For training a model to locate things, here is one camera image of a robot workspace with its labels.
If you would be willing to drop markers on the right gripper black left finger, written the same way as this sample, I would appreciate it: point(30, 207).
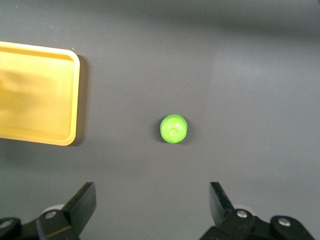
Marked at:
point(75, 215)

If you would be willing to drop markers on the green apple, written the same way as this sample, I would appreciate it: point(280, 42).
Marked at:
point(173, 128)

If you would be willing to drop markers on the yellow plastic tray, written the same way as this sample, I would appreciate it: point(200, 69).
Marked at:
point(37, 95)

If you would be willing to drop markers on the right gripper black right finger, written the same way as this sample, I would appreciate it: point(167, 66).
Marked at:
point(225, 220)

